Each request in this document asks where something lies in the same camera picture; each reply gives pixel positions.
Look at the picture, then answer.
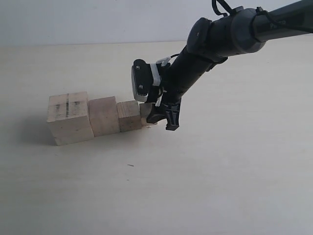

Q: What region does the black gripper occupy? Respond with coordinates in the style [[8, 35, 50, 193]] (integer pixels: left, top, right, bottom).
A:
[[146, 63, 180, 131]]

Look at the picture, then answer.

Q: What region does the smallest wooden cube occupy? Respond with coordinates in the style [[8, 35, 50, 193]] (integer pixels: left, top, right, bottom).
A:
[[139, 103, 157, 126]]

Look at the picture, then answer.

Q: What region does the second largest wooden cube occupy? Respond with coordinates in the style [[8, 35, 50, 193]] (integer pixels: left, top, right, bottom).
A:
[[89, 96, 120, 137]]

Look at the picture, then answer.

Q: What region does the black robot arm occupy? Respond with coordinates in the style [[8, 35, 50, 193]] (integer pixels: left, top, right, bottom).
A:
[[146, 0, 313, 131]]

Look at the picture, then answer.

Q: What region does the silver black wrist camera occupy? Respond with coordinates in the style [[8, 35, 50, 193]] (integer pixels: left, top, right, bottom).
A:
[[131, 59, 161, 103]]

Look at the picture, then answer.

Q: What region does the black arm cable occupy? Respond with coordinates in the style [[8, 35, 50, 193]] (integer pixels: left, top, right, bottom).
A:
[[168, 0, 282, 59]]

